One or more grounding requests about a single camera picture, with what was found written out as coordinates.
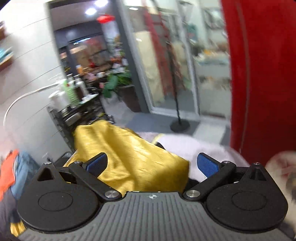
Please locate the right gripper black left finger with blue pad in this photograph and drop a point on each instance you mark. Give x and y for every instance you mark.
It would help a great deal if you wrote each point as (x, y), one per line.
(66, 198)

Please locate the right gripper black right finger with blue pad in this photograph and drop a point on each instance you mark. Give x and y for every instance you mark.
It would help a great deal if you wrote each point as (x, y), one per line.
(238, 198)

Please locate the gold satin padded jacket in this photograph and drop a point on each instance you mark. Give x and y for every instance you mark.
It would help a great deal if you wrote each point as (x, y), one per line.
(150, 180)

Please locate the orange cloth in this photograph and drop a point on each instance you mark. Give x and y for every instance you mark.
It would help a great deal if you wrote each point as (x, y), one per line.
(7, 173)

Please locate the potted green plant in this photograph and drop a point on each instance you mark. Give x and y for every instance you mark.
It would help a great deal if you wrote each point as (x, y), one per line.
(121, 84)

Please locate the red curtain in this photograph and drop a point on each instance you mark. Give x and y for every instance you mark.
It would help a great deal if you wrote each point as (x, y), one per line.
(261, 37)

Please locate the black wire shelf rack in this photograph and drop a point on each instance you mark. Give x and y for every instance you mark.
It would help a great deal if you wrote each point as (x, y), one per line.
(67, 120)

